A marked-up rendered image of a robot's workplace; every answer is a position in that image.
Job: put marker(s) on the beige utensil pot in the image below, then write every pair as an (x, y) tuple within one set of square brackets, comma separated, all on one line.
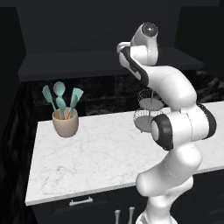
[(65, 125)]

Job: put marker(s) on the teal round spoon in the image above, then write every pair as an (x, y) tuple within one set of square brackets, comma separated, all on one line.
[(59, 88)]

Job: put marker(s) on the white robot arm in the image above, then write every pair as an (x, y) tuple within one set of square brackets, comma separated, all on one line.
[(178, 122)]

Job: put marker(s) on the teal slotted spatula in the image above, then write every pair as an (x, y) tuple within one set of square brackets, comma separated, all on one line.
[(47, 94)]

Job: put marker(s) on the teal flat spatula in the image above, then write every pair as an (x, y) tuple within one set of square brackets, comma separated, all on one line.
[(75, 95)]

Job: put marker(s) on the dark drawer front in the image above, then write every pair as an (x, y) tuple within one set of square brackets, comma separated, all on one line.
[(58, 205)]

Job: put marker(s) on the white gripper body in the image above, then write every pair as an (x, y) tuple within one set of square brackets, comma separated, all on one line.
[(122, 46)]

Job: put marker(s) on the dark upper cabinet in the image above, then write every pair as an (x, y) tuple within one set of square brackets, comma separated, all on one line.
[(87, 35)]

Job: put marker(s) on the dark base cupboard run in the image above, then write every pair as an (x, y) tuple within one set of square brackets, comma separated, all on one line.
[(204, 198)]

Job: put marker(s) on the dark cupboard door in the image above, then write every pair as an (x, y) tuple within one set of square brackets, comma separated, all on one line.
[(87, 219), (137, 211)]

